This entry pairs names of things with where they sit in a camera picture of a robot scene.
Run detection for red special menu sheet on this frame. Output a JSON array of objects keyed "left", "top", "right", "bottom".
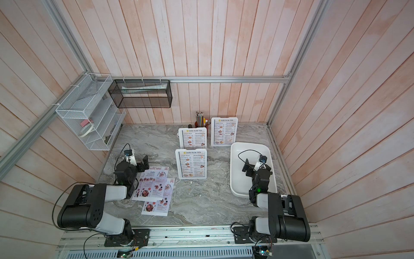
[
  {"left": 131, "top": 167, "right": 169, "bottom": 202},
  {"left": 141, "top": 178, "right": 175, "bottom": 216}
]

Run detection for white menu holder front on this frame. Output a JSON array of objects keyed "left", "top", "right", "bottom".
[{"left": 210, "top": 117, "right": 239, "bottom": 148}]

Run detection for white menu holder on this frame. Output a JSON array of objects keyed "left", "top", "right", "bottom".
[
  {"left": 210, "top": 117, "right": 239, "bottom": 148},
  {"left": 175, "top": 148, "right": 208, "bottom": 180},
  {"left": 178, "top": 127, "right": 208, "bottom": 150}
]

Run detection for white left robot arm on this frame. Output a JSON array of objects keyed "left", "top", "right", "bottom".
[{"left": 55, "top": 156, "right": 150, "bottom": 248}]

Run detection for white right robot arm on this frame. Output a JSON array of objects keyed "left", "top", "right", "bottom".
[{"left": 230, "top": 155, "right": 311, "bottom": 243}]

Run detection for white plastic tray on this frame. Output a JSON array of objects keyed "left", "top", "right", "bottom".
[{"left": 230, "top": 142, "right": 277, "bottom": 198}]

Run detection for white tape roll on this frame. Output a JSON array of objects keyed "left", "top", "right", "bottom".
[{"left": 79, "top": 122, "right": 94, "bottom": 138}]

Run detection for pink eraser block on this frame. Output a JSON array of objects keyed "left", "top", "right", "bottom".
[{"left": 80, "top": 119, "right": 92, "bottom": 127}]

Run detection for red metal bucket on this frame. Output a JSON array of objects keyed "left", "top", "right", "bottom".
[{"left": 195, "top": 122, "right": 210, "bottom": 128}]

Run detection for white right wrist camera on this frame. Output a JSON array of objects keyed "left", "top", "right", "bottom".
[{"left": 254, "top": 155, "right": 267, "bottom": 171}]

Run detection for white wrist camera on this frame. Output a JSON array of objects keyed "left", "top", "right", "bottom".
[
  {"left": 254, "top": 155, "right": 267, "bottom": 171},
  {"left": 124, "top": 149, "right": 137, "bottom": 166}
]

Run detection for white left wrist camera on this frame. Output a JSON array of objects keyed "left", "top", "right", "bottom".
[{"left": 124, "top": 149, "right": 137, "bottom": 166}]

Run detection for black mesh wall basket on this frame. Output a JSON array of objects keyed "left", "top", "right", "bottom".
[{"left": 108, "top": 79, "right": 173, "bottom": 109}]

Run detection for white wire wall shelf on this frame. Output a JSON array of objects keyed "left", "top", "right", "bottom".
[{"left": 56, "top": 73, "right": 126, "bottom": 151}]

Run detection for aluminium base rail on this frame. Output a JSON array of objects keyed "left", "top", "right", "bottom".
[{"left": 54, "top": 224, "right": 330, "bottom": 259}]

